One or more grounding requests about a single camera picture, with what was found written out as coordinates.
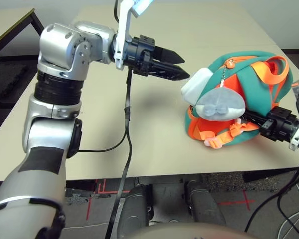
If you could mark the dark grey right robot leg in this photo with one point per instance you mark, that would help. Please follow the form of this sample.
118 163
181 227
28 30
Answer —
204 206

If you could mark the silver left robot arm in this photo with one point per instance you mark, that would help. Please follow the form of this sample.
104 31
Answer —
59 49

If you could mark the dark grey left robot leg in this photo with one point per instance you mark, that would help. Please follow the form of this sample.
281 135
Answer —
134 209

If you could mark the grey robot torso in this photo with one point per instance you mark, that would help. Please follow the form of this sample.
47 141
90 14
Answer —
196 232

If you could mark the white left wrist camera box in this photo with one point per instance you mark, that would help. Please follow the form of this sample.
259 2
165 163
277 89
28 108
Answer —
123 30

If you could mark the wooden side table black frame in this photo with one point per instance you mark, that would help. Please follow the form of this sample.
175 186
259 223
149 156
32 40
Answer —
10 22

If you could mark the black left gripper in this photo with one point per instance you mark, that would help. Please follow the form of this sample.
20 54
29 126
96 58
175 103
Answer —
139 54

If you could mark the white Unitree pencil case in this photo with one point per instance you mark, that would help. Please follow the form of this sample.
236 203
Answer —
194 84

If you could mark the black floor mat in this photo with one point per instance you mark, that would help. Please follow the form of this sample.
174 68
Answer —
7 79

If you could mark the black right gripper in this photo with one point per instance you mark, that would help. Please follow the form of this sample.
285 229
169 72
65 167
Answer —
281 124

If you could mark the dark grey robot leg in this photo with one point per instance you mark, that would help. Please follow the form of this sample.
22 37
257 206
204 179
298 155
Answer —
134 209
204 206

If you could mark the teal and orange backpack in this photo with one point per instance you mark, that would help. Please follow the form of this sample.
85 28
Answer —
251 84

